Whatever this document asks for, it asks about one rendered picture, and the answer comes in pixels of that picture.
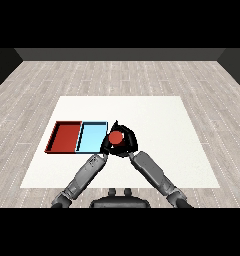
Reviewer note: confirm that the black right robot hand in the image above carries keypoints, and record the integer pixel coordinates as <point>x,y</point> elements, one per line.
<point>129,140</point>

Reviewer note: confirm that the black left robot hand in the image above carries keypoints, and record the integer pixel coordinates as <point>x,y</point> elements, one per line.
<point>105,145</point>

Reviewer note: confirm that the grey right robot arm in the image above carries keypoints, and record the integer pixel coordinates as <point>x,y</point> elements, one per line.
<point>157,176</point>

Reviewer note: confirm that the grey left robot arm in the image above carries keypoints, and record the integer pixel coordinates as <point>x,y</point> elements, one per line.
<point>83,178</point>

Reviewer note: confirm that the small red can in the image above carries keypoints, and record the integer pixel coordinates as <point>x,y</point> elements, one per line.
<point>115,137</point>

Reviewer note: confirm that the light blue shallow open box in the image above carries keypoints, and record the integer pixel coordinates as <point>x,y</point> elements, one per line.
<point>91,137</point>

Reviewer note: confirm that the red shallow open box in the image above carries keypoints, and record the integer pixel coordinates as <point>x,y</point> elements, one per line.
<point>66,136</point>

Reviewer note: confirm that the dark grey robot body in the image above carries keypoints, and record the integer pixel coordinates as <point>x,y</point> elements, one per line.
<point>120,201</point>

